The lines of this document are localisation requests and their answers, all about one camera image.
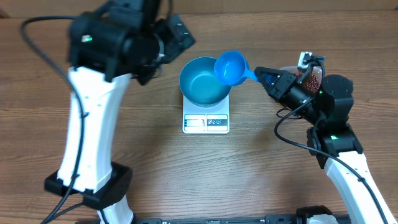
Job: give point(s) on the white digital kitchen scale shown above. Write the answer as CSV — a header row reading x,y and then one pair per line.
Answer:
x,y
200,120

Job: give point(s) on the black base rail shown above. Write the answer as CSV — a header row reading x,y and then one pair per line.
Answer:
x,y
314,214

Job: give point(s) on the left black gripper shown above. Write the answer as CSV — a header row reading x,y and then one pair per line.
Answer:
x,y
175,45

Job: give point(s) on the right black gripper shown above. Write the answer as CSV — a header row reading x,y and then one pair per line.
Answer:
x,y
285,87

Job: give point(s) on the blue plastic measuring scoop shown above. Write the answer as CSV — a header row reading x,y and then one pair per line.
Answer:
x,y
231,68

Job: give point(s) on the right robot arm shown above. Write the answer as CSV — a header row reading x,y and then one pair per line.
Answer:
x,y
331,138

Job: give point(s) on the red adzuki beans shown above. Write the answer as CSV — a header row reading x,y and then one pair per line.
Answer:
x,y
311,83

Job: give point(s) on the blue metal bowl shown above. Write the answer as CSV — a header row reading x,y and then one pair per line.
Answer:
x,y
199,84

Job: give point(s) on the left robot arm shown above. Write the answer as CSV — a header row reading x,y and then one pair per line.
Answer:
x,y
118,42

